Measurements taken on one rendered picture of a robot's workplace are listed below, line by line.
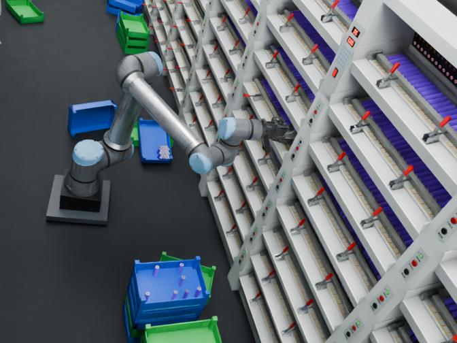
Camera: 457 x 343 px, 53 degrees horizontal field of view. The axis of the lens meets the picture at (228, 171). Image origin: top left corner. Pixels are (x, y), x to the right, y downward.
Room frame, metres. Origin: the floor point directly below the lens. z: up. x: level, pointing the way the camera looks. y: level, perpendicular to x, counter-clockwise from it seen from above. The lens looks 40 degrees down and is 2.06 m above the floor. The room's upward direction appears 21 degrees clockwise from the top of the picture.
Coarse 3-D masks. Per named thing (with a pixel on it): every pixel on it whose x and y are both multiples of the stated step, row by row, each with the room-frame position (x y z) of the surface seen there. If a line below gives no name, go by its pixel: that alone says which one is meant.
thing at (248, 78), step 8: (256, 72) 2.15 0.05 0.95; (248, 80) 2.14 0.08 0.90; (248, 88) 2.07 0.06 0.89; (256, 104) 1.96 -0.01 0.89; (264, 104) 1.97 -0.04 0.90; (256, 112) 1.92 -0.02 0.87; (264, 112) 1.90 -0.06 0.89; (272, 144) 1.73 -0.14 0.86; (280, 144) 1.70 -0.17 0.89; (280, 152) 1.65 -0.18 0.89; (280, 160) 1.64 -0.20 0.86
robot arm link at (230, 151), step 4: (220, 140) 1.54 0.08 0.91; (216, 144) 1.53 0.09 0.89; (220, 144) 1.53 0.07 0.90; (224, 144) 1.52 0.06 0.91; (228, 144) 1.52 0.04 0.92; (220, 148) 1.50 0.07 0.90; (224, 148) 1.51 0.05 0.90; (228, 148) 1.52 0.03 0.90; (232, 148) 1.53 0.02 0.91; (236, 148) 1.54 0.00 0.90; (224, 152) 1.50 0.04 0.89; (228, 152) 1.52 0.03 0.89; (232, 152) 1.53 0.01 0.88; (236, 152) 1.55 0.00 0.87; (224, 156) 1.49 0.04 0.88; (228, 156) 1.51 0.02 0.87; (232, 156) 1.53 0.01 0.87; (224, 160) 1.48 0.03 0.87; (228, 160) 1.51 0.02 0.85; (232, 160) 1.54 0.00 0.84; (224, 164) 1.52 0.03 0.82; (228, 164) 1.53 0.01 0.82
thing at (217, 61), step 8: (208, 40) 2.74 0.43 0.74; (216, 40) 2.75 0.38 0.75; (208, 48) 2.69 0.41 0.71; (216, 48) 2.60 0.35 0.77; (208, 56) 2.60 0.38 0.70; (216, 56) 2.60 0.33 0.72; (224, 56) 2.58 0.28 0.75; (216, 64) 2.53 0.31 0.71; (224, 64) 2.52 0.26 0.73; (216, 72) 2.45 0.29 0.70; (224, 72) 2.45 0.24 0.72; (232, 72) 2.43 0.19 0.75; (216, 80) 2.42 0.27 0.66; (224, 80) 2.36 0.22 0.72; (232, 80) 2.38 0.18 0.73; (224, 88) 2.30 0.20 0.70; (224, 96) 2.26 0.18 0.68
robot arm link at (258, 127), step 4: (252, 120) 1.61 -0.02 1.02; (256, 120) 1.62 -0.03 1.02; (256, 124) 1.60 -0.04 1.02; (260, 124) 1.61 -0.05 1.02; (256, 128) 1.58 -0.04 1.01; (260, 128) 1.59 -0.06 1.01; (256, 132) 1.58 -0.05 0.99; (260, 132) 1.59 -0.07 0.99; (252, 136) 1.57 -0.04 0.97; (256, 136) 1.57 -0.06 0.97; (260, 136) 1.58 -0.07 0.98; (256, 140) 1.59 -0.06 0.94
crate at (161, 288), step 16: (144, 272) 1.20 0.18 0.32; (160, 272) 1.23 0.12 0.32; (176, 272) 1.26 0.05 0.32; (192, 272) 1.30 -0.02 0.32; (144, 288) 1.13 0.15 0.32; (160, 288) 1.16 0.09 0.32; (176, 288) 1.19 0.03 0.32; (192, 288) 1.22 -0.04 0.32; (144, 304) 1.03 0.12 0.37; (160, 304) 1.06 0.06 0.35; (176, 304) 1.10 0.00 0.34; (192, 304) 1.14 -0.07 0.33
